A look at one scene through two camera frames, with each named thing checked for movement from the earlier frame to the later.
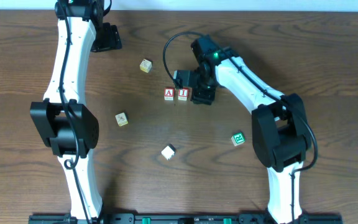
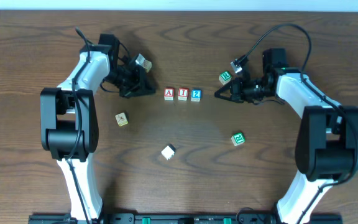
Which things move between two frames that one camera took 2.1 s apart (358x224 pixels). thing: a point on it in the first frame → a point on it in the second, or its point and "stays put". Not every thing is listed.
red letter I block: x=183 y=94 stays put
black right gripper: x=202 y=96 → x=237 y=91
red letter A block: x=169 y=94 stays put
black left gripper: x=110 y=38 → x=132 y=82
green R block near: x=237 y=139 stays put
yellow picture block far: x=145 y=65 stays put
